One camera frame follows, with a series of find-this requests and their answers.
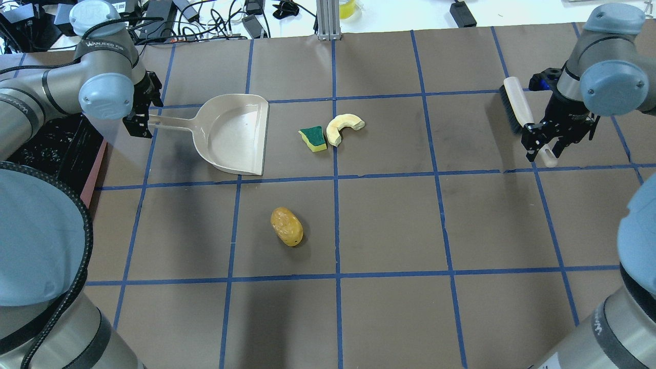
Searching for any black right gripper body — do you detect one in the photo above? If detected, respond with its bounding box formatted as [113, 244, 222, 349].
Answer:
[529, 68, 600, 141]

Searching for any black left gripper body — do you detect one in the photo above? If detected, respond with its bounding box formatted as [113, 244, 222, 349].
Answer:
[131, 71, 163, 116]

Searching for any beige hand brush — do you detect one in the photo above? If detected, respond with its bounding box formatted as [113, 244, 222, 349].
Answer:
[499, 76, 558, 168]

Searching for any beige plastic dustpan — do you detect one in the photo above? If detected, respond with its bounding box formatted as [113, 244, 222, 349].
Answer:
[155, 94, 270, 176]

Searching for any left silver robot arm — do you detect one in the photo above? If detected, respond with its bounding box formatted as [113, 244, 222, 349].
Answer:
[2, 1, 162, 368]

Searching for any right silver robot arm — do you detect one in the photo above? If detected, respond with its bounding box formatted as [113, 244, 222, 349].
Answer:
[522, 3, 655, 368]

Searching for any black lined trash bin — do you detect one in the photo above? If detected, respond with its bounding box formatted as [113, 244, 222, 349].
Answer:
[7, 114, 107, 207]

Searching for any black power adapter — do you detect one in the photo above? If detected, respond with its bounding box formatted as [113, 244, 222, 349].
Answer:
[449, 1, 477, 28]

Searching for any yellow potato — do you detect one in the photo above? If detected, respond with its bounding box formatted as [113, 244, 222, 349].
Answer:
[270, 207, 304, 248]

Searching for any green yellow sponge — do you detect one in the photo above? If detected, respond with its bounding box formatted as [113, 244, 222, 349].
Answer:
[298, 126, 327, 153]

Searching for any pale yellow squash slice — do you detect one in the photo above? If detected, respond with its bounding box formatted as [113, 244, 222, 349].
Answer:
[325, 114, 366, 147]

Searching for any yellow tape roll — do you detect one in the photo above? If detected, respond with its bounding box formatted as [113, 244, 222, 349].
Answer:
[338, 0, 360, 21]

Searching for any aluminium frame post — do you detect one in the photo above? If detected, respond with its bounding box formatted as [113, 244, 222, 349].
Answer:
[315, 0, 342, 40]

